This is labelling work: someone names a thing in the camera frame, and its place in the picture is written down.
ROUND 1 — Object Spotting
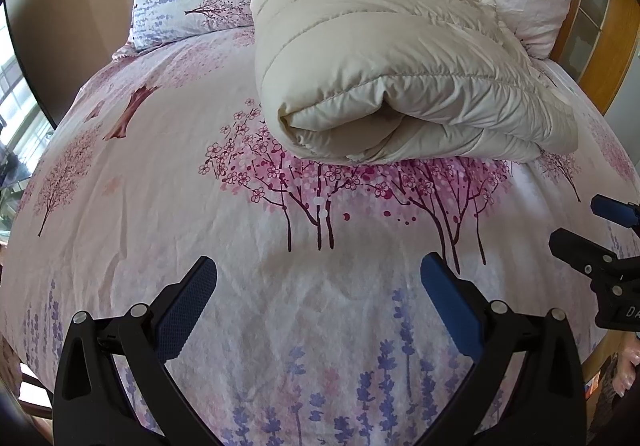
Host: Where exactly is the cream quilted duvet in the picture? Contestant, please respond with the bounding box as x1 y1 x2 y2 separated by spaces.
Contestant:
250 0 581 165

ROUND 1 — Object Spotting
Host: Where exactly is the wooden headboard with glass panels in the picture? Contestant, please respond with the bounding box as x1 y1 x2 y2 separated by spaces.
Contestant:
547 0 640 118

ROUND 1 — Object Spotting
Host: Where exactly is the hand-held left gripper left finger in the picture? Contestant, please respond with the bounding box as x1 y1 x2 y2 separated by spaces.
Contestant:
52 255 218 446

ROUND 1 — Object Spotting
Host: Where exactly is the floral pink bed sheet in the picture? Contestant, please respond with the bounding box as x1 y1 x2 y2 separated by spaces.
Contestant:
0 21 640 446

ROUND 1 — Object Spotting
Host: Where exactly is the window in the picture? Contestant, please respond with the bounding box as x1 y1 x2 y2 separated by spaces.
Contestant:
0 1 58 239

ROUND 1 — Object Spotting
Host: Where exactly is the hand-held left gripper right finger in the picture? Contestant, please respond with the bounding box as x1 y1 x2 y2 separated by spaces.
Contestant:
420 252 587 446

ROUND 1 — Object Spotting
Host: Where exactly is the wooden bed frame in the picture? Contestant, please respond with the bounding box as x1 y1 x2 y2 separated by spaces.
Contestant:
14 358 57 414

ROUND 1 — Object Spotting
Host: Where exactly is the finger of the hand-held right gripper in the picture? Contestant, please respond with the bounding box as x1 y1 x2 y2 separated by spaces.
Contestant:
590 194 640 229
548 228 640 286

